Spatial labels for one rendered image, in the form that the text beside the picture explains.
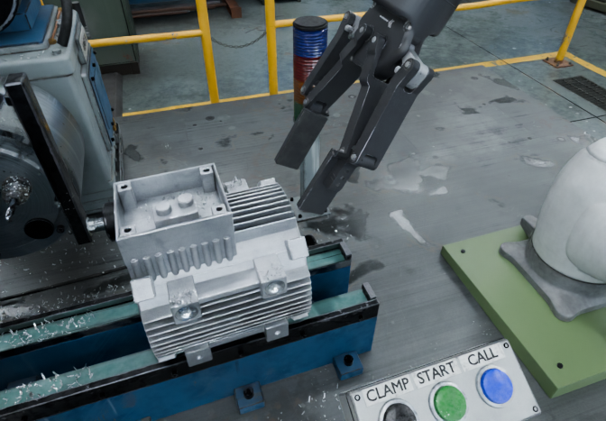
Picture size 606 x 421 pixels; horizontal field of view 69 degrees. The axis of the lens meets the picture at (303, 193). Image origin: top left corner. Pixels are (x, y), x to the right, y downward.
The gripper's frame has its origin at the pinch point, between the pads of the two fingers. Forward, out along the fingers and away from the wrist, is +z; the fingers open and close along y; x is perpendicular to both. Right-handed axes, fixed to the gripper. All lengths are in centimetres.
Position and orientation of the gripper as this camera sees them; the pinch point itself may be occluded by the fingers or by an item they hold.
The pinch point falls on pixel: (309, 165)
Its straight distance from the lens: 45.7
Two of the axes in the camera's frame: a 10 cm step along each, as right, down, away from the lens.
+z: -4.8, 7.7, 4.3
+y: 3.2, 6.0, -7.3
